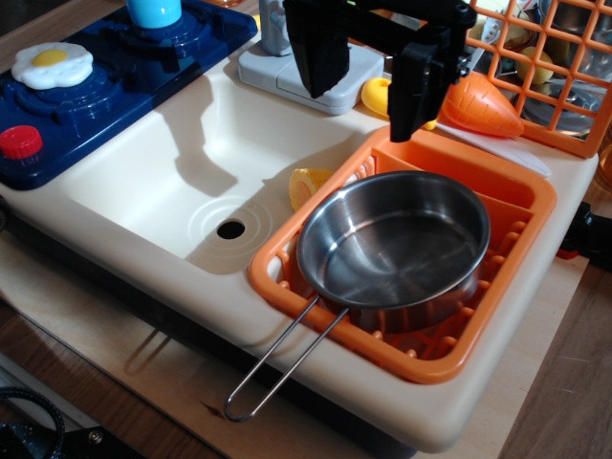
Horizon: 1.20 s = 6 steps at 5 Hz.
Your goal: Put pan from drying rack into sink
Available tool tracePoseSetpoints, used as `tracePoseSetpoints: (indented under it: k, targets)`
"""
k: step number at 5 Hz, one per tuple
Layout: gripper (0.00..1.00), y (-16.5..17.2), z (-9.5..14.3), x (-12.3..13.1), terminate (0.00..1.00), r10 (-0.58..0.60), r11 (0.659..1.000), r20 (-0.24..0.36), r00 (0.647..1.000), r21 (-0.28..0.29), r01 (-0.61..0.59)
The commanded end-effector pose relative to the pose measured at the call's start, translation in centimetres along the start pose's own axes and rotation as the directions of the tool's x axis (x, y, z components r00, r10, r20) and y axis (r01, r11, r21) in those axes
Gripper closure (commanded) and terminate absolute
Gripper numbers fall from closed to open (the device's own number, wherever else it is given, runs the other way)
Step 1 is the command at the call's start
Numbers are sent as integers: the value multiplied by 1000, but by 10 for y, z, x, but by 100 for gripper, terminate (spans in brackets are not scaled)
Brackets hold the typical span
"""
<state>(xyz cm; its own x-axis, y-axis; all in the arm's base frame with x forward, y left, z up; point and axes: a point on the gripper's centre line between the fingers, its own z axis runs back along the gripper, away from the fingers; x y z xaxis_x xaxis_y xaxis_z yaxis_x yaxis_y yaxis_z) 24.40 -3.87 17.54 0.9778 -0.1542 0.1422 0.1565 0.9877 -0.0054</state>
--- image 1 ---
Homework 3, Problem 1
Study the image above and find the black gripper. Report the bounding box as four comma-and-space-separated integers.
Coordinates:
283, 1, 476, 142

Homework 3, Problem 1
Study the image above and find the stainless steel pan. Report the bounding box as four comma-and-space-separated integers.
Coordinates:
224, 171, 491, 423

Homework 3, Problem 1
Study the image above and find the orange plastic drying rack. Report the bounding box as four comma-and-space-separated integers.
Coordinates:
249, 128, 557, 384

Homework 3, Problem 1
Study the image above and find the cream toy sink unit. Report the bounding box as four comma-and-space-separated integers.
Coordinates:
1, 57, 597, 452

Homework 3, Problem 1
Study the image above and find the yellow plastic toy piece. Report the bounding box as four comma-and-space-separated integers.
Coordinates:
361, 76, 438, 130

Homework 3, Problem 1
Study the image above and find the grey toy faucet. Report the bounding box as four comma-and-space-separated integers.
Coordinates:
238, 1, 383, 115

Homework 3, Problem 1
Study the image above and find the orange toy carrot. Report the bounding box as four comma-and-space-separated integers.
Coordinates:
441, 73, 525, 138

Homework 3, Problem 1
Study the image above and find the yellow toy corn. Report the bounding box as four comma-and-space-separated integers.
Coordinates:
289, 168, 334, 211

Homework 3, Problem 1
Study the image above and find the white plastic knife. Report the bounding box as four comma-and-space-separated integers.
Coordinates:
436, 122, 552, 178

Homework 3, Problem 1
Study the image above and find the yellow toy lemon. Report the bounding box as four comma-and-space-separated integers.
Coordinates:
516, 46, 554, 85

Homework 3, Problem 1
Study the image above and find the orange grid basket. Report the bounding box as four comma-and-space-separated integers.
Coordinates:
463, 0, 612, 160

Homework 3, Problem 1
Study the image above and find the steel bowl in basket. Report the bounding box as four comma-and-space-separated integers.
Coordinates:
496, 0, 612, 140

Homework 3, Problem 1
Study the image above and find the light blue plastic cup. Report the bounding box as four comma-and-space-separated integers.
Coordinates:
125, 0, 183, 29

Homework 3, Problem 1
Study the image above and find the dark blue toy stove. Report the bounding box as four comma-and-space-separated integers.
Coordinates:
1, 1, 257, 190

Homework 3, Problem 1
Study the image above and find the black clamp with red tip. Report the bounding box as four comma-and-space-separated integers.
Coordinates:
557, 202, 611, 272

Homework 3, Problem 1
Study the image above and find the toy fried egg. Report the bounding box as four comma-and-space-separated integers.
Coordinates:
11, 42, 94, 90

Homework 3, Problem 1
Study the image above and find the red stove knob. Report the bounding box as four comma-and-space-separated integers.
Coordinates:
0, 125, 43, 160

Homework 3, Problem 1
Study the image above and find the black metal bracket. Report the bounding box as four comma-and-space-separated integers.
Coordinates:
0, 420, 144, 459

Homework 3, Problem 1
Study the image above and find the black braided cable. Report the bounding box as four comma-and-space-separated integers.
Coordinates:
0, 385, 66, 459

